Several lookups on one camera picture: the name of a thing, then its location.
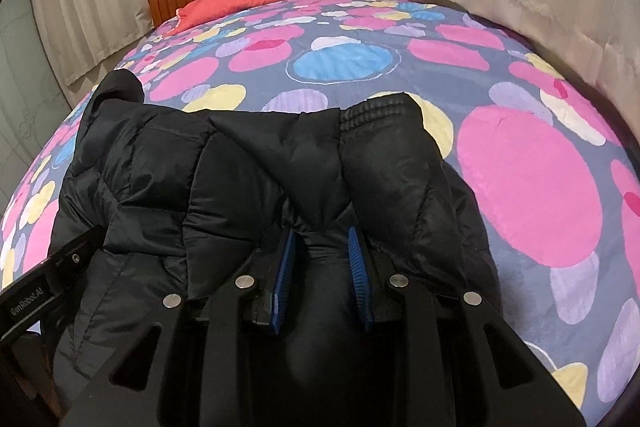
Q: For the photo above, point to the black puffer jacket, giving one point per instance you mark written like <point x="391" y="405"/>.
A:
<point x="250" y="167"/>

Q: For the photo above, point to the frosted glass sliding door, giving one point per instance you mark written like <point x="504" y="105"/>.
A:
<point x="25" y="72"/>

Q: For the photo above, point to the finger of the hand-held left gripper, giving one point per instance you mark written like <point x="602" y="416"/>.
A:
<point x="77" y="254"/>

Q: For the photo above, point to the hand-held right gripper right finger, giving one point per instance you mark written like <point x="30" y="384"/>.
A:
<point x="357" y="272"/>

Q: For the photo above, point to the polka dot bedsheet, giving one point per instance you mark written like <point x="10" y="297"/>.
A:
<point x="525" y="187"/>

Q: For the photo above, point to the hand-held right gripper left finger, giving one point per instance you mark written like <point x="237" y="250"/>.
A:
<point x="282" y="277"/>

